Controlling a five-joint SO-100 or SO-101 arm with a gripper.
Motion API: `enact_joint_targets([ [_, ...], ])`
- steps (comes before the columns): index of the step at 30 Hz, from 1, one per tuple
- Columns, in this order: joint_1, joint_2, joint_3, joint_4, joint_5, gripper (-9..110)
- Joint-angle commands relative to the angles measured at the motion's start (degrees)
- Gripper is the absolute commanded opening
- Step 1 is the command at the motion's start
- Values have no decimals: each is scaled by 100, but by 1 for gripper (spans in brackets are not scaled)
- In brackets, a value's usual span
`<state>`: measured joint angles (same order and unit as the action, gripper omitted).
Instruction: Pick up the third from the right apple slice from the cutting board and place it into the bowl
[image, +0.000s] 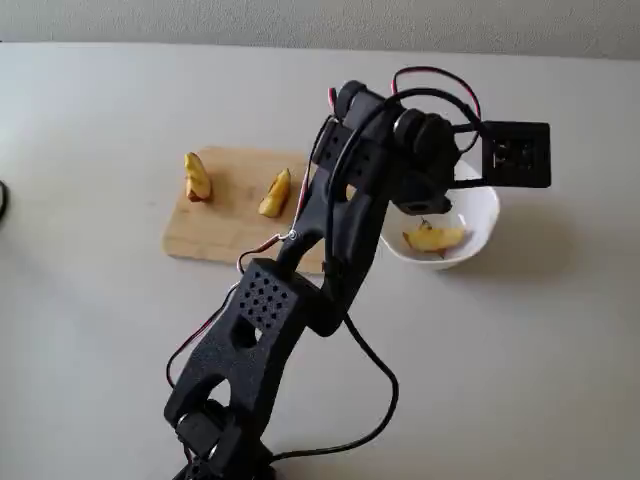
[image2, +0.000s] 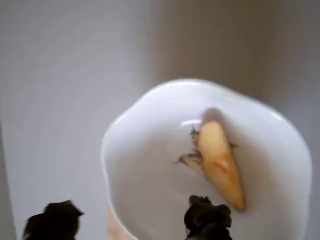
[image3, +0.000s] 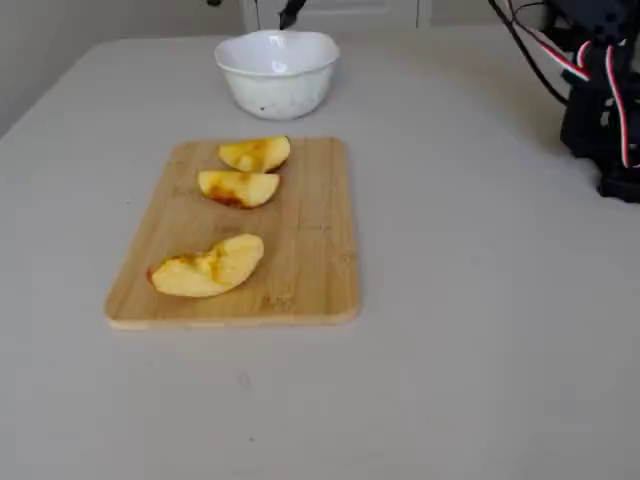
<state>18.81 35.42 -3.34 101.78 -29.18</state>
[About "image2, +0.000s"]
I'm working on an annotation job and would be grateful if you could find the white scalloped ceramic bowl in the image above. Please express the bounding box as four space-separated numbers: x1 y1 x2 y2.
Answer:
100 78 313 240

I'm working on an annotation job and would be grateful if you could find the apple slice with red skin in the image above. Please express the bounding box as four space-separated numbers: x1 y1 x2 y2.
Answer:
197 119 247 212

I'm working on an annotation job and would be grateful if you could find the wooden cutting board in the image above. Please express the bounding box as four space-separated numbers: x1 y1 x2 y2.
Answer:
106 207 135 240

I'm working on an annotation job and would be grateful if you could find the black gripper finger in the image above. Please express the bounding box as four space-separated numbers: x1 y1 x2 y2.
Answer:
184 195 233 240
23 199 85 240

